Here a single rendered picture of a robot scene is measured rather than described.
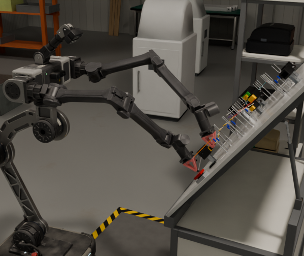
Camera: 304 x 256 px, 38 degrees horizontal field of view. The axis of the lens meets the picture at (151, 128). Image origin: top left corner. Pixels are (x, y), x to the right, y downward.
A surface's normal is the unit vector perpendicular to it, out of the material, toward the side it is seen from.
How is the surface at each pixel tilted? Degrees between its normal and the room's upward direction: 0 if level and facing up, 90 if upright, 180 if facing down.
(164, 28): 71
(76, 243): 0
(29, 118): 90
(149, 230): 0
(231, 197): 0
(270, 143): 90
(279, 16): 90
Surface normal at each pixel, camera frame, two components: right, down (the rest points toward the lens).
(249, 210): 0.01, -0.93
